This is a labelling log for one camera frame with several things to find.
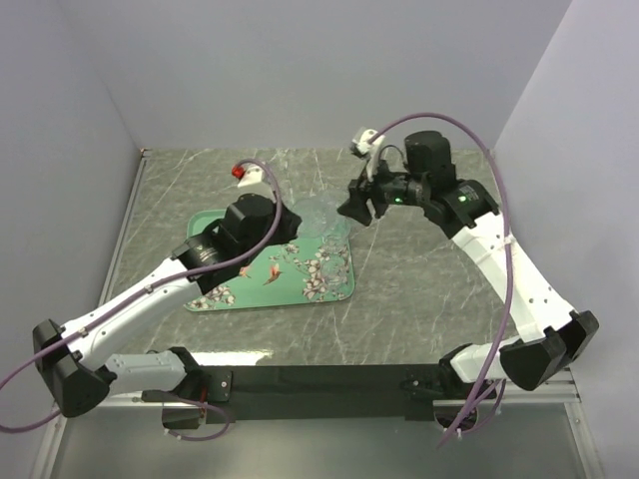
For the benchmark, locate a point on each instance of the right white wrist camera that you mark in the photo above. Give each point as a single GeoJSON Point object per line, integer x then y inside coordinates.
{"type": "Point", "coordinates": [366, 144]}

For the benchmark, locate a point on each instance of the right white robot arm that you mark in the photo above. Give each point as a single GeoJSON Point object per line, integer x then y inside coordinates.
{"type": "Point", "coordinates": [551, 333]}

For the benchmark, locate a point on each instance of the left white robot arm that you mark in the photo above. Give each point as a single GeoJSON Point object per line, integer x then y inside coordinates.
{"type": "Point", "coordinates": [78, 360]}

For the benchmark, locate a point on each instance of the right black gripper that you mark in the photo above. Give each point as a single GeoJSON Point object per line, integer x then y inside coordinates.
{"type": "Point", "coordinates": [355, 207]}

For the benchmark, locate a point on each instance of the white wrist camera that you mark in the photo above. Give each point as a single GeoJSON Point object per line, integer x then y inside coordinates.
{"type": "Point", "coordinates": [366, 144]}
{"type": "Point", "coordinates": [252, 179]}

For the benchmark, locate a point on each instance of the small clear glass mid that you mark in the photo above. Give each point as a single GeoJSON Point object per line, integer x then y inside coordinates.
{"type": "Point", "coordinates": [336, 238]}

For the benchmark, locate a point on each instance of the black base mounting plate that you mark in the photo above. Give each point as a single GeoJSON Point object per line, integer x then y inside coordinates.
{"type": "Point", "coordinates": [270, 392]}

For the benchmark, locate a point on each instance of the green floral bird tray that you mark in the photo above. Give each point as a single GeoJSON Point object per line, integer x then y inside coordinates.
{"type": "Point", "coordinates": [281, 275]}

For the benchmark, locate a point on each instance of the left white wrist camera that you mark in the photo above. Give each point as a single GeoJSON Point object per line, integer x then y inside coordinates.
{"type": "Point", "coordinates": [252, 179]}

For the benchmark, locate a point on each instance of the clear stemmed glass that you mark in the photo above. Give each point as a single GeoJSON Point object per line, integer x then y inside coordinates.
{"type": "Point", "coordinates": [334, 272]}

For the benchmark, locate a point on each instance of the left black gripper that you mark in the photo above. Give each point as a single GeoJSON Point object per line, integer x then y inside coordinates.
{"type": "Point", "coordinates": [290, 227]}

